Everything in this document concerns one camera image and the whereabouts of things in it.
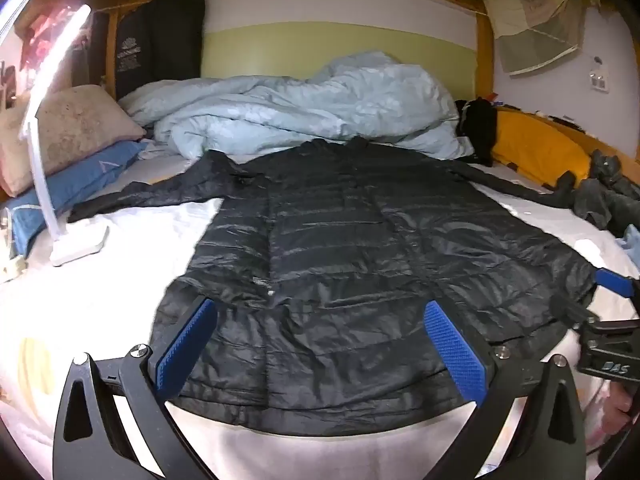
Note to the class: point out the white wall socket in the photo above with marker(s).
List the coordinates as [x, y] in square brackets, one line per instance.
[599, 79]

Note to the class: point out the white desk lamp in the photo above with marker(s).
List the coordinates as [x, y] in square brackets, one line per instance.
[80, 248]

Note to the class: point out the light blue duvet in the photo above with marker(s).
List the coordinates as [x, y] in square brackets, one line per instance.
[300, 105]

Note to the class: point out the small white object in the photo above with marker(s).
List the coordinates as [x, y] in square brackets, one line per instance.
[11, 262]

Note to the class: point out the black hanging garment bag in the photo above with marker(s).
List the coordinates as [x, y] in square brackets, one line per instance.
[150, 45]

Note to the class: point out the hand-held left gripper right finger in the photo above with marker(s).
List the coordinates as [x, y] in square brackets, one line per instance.
[455, 350]

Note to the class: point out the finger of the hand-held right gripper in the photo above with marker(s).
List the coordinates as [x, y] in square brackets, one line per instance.
[615, 283]
[575, 312]

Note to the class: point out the yellow pillow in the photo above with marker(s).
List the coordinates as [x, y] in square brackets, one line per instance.
[540, 152]

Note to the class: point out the dark grey jeans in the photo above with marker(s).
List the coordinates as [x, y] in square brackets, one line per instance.
[605, 195]

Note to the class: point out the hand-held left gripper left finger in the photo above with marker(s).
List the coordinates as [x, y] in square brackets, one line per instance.
[185, 345]

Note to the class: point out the blue pillow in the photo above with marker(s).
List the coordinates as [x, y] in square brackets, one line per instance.
[85, 175]

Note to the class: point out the small black garment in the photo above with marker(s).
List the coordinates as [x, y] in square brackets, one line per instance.
[477, 125]

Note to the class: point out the wooden bed frame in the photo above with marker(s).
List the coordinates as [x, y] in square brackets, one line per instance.
[482, 35]

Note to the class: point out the person's right hand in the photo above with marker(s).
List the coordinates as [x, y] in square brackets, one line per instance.
[620, 410]

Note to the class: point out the pink pillow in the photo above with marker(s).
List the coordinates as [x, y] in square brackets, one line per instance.
[70, 130]

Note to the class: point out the checked patchwork canopy cloth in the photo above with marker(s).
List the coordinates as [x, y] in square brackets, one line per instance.
[540, 35]

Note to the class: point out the black puffer jacket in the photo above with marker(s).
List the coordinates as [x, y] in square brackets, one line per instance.
[325, 260]

